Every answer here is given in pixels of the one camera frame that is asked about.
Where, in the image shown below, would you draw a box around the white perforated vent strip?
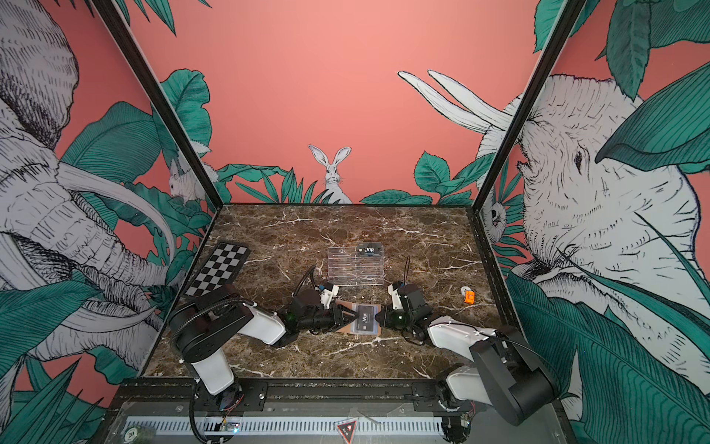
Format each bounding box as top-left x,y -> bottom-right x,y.
120,415 -> 445,438

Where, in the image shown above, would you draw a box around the clear plastic organizer box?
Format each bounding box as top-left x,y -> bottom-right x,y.
327,244 -> 385,287

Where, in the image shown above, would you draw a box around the right black frame post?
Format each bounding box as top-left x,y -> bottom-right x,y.
472,0 -> 588,212

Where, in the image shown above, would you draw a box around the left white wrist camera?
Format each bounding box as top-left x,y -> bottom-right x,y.
318,282 -> 339,309

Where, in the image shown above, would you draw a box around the small orange toy car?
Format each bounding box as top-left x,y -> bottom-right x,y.
460,286 -> 476,305

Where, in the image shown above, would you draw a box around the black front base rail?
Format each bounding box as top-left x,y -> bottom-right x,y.
111,377 -> 484,416

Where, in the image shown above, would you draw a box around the black VIP card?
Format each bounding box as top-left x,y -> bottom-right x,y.
353,305 -> 380,336
357,242 -> 384,257

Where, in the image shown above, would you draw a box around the red triangle warning sticker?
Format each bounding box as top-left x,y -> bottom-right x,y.
336,419 -> 358,444

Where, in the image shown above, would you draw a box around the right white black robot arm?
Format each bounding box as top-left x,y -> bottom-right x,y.
375,281 -> 561,426

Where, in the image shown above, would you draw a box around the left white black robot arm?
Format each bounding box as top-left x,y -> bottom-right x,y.
168,285 -> 358,396

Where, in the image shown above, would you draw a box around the black white checkerboard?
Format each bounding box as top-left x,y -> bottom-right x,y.
182,242 -> 251,298

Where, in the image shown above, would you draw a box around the left black frame post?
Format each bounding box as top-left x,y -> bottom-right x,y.
91,0 -> 224,211

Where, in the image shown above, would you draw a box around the black frame post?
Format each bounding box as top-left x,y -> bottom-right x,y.
472,0 -> 588,212
91,0 -> 224,211

